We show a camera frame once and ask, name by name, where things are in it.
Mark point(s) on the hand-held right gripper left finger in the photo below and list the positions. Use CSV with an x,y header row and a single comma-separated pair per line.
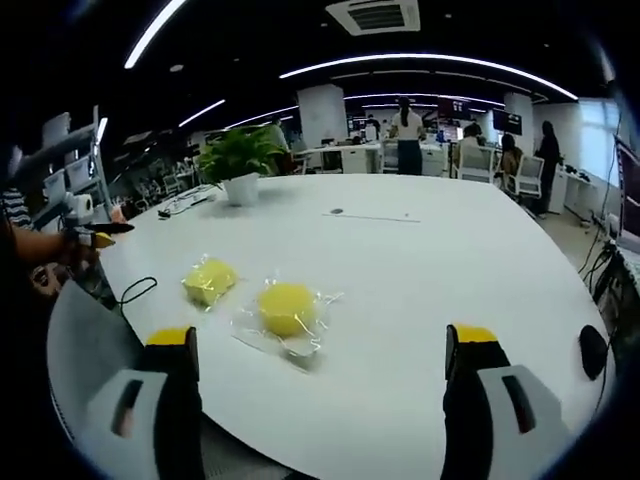
x,y
150,400

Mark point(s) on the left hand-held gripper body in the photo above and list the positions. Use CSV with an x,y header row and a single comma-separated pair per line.
x,y
77,207

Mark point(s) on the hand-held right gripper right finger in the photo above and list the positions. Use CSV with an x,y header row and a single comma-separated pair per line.
x,y
495,400

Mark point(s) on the square yellow silicone block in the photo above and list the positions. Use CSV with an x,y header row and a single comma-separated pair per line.
x,y
210,280

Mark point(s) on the yellow bun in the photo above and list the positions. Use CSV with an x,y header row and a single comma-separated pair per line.
x,y
287,309

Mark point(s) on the metal storage shelf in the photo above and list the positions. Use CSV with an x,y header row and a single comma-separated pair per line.
x,y
70,165

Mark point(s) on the black computer mouse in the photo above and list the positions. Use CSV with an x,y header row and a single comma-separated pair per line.
x,y
593,351

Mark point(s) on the potted green plant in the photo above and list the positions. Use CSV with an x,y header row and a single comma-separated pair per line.
x,y
239,160

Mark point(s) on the white office chair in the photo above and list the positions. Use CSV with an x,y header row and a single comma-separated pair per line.
x,y
530,175
475,162

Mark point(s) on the computer monitor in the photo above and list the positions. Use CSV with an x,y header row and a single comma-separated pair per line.
x,y
629,195

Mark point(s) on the ceiling air conditioner vent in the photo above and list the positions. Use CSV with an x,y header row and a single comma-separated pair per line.
x,y
373,16

